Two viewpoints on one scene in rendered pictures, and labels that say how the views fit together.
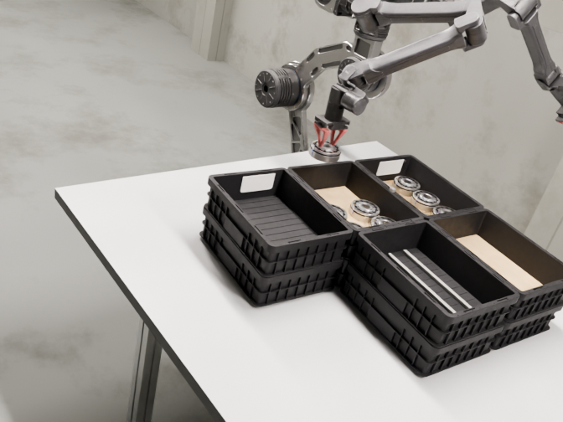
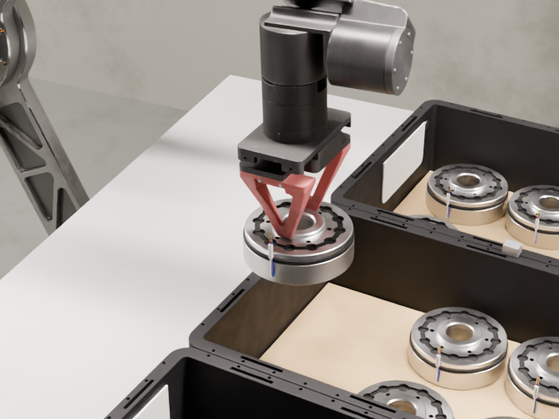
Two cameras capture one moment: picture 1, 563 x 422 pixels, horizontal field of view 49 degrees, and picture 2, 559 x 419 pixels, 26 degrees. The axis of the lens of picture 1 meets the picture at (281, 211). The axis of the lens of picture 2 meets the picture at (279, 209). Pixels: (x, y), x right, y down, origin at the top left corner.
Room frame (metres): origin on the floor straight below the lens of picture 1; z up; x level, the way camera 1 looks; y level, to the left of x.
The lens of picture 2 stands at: (1.01, 0.27, 1.65)
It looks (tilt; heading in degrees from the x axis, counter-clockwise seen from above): 32 degrees down; 338
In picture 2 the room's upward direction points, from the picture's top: straight up
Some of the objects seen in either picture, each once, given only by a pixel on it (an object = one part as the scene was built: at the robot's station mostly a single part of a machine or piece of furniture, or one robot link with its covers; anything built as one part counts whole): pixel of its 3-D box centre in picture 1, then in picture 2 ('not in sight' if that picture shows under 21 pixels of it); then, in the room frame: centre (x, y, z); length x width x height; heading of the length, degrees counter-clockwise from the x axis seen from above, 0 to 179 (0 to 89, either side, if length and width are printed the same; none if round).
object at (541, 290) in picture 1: (501, 249); not in sight; (1.72, -0.70, 0.92); 0.40 x 0.30 x 0.02; 39
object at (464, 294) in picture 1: (430, 280); not in sight; (1.53, -0.47, 0.87); 0.40 x 0.30 x 0.11; 39
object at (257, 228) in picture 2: (326, 147); (299, 228); (1.88, -0.09, 1.04); 0.10 x 0.10 x 0.01
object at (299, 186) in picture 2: (326, 133); (290, 185); (1.88, -0.08, 1.09); 0.07 x 0.07 x 0.09; 40
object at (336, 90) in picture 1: (339, 95); (299, 47); (1.88, -0.09, 1.23); 0.07 x 0.06 x 0.07; 46
